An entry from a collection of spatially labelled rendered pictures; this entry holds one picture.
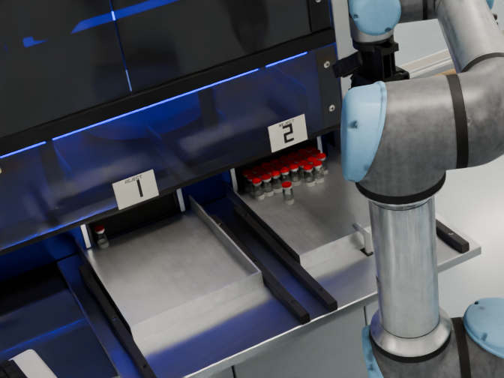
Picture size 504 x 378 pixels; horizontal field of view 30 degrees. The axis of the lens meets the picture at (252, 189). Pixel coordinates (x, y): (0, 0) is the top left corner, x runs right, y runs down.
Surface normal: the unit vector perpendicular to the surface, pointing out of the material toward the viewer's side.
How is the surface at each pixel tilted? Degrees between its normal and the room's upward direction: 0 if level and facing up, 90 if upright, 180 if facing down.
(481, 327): 7
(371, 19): 89
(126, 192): 90
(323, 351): 90
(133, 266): 0
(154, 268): 0
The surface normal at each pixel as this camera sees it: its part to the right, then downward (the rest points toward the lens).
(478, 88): 0.02, -0.61
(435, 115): -0.11, -0.11
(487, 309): -0.02, -0.85
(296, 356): 0.43, 0.41
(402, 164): -0.02, 0.62
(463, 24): -0.55, -0.70
